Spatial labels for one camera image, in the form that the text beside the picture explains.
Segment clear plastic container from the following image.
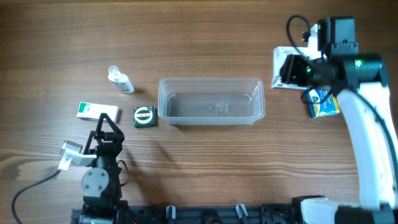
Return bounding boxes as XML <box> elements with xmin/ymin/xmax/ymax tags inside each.
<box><xmin>158</xmin><ymin>78</ymin><xmax>266</xmax><ymax>125</ymax></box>

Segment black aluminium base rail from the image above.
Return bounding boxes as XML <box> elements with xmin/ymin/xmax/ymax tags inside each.
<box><xmin>70</xmin><ymin>203</ymin><xmax>302</xmax><ymax>224</ymax></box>

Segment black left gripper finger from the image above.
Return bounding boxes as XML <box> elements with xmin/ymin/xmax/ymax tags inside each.
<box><xmin>95</xmin><ymin>113</ymin><xmax>106</xmax><ymax>134</ymax></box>
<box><xmin>104</xmin><ymin>113</ymin><xmax>124</xmax><ymax>136</ymax></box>

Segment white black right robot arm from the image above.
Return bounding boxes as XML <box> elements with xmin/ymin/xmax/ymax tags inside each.
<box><xmin>272</xmin><ymin>16</ymin><xmax>397</xmax><ymax>223</ymax></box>

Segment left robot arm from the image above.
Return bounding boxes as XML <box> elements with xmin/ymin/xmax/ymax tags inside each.
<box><xmin>78</xmin><ymin>113</ymin><xmax>131</xmax><ymax>224</ymax></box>

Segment white green medicine box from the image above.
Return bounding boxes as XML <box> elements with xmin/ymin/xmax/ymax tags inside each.
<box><xmin>76</xmin><ymin>102</ymin><xmax>119</xmax><ymax>123</ymax></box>

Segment blue yellow cough drops bag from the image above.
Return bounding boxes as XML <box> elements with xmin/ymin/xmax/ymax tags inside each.
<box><xmin>304</xmin><ymin>89</ymin><xmax>340</xmax><ymax>118</ymax></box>

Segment black right camera cable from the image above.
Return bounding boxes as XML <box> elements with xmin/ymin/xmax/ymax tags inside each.
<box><xmin>285</xmin><ymin>14</ymin><xmax>313</xmax><ymax>57</ymax></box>

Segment white lotion bottle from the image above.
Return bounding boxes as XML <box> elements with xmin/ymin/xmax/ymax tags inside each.
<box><xmin>108</xmin><ymin>65</ymin><xmax>134</xmax><ymax>94</ymax></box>

